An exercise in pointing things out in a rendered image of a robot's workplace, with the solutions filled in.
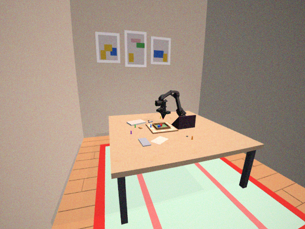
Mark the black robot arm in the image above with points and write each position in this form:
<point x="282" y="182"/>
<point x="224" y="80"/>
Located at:
<point x="162" y="102"/>

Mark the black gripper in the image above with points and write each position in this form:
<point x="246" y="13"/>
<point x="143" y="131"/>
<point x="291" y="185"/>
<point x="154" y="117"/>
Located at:
<point x="163" y="113"/>

